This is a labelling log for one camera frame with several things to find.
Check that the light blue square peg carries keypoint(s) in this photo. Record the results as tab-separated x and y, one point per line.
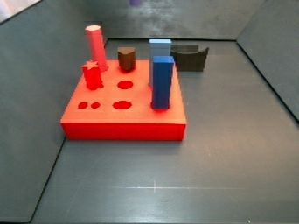
159	54

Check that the purple round peg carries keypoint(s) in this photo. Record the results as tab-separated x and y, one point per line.
135	2

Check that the dark blue square peg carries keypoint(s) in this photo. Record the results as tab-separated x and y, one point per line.
163	73

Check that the brown hexagonal peg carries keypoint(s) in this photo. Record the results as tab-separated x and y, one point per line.
127	58

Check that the black curved holder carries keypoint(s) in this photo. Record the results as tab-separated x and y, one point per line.
190	57

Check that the pink round peg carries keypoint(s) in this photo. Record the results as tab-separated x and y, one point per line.
97	46

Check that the red peg board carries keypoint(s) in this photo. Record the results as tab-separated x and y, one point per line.
115	112

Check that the red star peg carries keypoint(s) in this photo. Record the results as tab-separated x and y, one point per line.
91	73

